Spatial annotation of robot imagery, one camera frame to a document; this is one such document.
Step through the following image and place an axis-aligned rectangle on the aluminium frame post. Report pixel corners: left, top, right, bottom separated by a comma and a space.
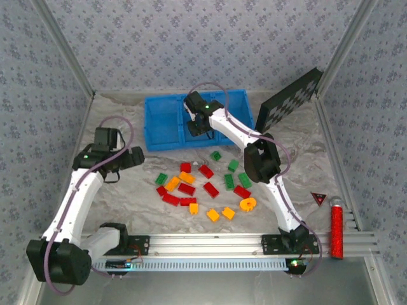
31, 0, 96, 98
316, 0, 381, 96

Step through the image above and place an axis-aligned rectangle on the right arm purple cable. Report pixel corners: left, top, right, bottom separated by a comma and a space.
187, 81, 324, 279

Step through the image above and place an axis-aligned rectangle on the right aluminium frame post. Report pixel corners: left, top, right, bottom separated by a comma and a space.
316, 0, 381, 96

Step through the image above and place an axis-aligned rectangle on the right black mount plate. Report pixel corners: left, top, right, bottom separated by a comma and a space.
260, 234, 321, 255

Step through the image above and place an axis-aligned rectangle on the left black mount plate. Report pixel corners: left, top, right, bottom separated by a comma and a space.
125, 234, 151, 257

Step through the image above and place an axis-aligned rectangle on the aluminium floor rail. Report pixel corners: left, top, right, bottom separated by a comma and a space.
14, 91, 96, 305
313, 93, 363, 233

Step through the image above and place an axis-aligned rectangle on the white slotted cable duct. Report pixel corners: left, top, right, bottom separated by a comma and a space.
90, 256, 289, 273

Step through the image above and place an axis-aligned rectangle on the blue three-compartment plastic bin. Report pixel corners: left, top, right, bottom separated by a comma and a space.
143, 88, 255, 153

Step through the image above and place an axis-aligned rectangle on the left aluminium frame post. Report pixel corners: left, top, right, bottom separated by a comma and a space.
31, 0, 96, 98

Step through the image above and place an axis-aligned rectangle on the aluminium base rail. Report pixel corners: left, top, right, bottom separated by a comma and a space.
79, 233, 381, 257

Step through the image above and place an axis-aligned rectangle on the red glitter tube silver cap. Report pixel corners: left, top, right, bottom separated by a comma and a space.
329, 196, 346, 261

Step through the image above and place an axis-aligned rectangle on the yellow ring lego piece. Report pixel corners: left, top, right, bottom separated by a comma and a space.
239, 196, 258, 212

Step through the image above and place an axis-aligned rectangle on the black checkered board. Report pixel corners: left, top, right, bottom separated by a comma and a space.
254, 67, 324, 134

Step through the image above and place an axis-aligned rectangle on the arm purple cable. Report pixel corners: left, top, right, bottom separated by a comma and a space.
187, 81, 324, 279
43, 116, 136, 296

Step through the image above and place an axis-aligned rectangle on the red black triangle sticker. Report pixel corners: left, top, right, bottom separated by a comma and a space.
310, 191, 328, 207

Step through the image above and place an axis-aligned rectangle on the grey metal sheet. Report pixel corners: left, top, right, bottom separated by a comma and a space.
34, 266, 382, 305

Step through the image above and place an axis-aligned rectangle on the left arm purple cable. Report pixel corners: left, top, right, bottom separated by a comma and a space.
43, 116, 136, 296

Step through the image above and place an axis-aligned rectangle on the long yellow lego brick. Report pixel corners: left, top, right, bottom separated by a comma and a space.
164, 176, 181, 192
178, 171, 196, 185

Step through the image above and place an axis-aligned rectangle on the black mount plate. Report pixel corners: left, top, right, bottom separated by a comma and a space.
125, 234, 151, 257
260, 234, 321, 255

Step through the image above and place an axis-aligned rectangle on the left aluminium floor rail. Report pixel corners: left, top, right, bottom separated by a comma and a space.
14, 91, 96, 305

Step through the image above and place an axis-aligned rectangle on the right aluminium floor rail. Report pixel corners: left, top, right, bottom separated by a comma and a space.
313, 93, 363, 233

